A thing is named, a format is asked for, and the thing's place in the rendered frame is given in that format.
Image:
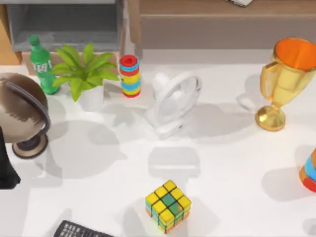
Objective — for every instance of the white desk fan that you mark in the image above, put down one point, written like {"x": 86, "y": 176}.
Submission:
{"x": 172, "y": 103}

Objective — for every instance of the stack of coloured rings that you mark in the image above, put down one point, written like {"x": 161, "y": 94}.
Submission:
{"x": 130, "y": 76}

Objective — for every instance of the green plant in white pot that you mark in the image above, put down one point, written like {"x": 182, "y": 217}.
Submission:
{"x": 84, "y": 71}

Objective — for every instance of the yellow puzzle cube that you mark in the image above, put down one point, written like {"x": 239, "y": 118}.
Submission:
{"x": 168, "y": 206}

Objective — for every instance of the wooden cupboard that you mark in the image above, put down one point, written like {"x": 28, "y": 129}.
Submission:
{"x": 222, "y": 24}

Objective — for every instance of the green bottle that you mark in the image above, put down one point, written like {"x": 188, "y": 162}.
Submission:
{"x": 40, "y": 64}

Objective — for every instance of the grey cabinet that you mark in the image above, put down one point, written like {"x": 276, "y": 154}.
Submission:
{"x": 64, "y": 24}

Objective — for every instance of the gold trophy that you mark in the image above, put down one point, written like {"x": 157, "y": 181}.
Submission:
{"x": 286, "y": 79}

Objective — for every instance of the black keyboard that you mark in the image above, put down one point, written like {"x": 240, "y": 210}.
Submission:
{"x": 76, "y": 229}

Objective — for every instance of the brown globe on stand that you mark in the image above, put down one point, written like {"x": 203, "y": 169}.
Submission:
{"x": 21, "y": 103}

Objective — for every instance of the white and black object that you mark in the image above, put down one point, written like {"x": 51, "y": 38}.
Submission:
{"x": 239, "y": 2}

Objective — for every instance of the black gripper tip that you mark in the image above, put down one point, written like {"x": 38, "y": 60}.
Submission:
{"x": 6, "y": 168}

